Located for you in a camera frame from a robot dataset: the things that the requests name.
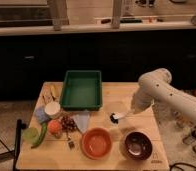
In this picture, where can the white handled dish brush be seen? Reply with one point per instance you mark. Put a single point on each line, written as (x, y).
(116, 117)

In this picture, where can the red bowl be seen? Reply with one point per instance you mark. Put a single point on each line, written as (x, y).
(96, 143)

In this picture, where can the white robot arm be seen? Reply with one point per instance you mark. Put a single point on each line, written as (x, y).
(155, 85)

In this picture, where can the dark brown bowl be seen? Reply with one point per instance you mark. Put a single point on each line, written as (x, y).
(138, 146)

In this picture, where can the green plastic tray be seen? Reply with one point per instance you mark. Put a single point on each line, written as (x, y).
(82, 90)

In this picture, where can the grey triangular cloth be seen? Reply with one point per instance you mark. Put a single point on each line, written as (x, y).
(81, 119)

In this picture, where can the yellow banana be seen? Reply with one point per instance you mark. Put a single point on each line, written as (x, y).
(53, 92)

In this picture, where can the bunch of dark grapes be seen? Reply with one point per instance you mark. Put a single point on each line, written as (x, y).
(68, 124)

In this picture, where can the white round lid jar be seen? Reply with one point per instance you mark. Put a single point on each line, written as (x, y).
(52, 109)

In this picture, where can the orange fruit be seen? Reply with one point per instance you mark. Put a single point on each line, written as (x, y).
(54, 127)

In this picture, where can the light green cup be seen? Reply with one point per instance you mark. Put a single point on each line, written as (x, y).
(30, 135)

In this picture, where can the black chair frame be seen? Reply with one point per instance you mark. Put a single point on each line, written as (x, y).
(14, 154)

